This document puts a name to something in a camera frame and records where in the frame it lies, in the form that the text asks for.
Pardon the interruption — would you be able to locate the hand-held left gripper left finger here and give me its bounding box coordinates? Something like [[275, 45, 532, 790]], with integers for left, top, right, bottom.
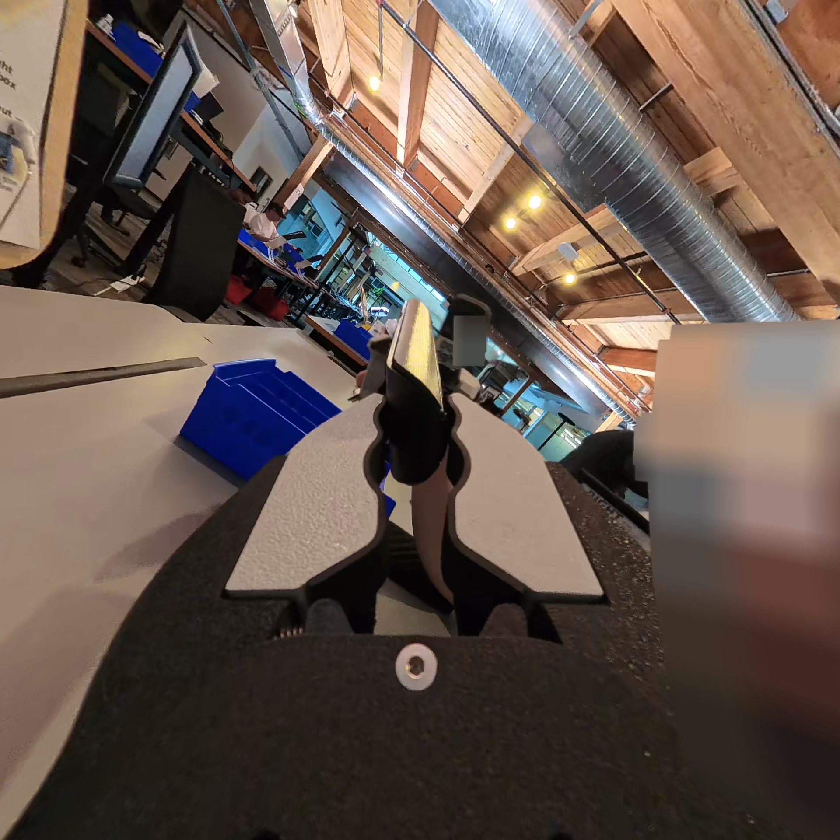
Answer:
[[226, 397, 392, 603]]

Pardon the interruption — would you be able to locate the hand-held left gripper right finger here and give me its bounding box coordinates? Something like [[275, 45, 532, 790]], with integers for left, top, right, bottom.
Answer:
[[447, 394, 609, 609]]

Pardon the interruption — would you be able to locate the black remote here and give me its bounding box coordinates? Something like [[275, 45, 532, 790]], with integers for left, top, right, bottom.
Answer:
[[380, 300, 469, 607]]

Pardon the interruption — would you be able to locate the blue plastic bin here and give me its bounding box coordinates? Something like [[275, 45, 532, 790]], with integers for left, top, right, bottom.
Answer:
[[180, 359, 397, 517]]

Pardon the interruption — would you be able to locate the black office chair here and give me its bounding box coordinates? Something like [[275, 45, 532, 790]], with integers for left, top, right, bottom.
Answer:
[[142, 164, 246, 324]]

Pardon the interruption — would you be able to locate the black display on stand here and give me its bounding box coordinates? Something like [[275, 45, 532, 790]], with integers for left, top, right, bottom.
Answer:
[[73, 20, 207, 270]]

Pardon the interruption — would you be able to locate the instruction sheet on stand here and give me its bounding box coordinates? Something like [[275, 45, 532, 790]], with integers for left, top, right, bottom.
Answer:
[[0, 0, 90, 271]]

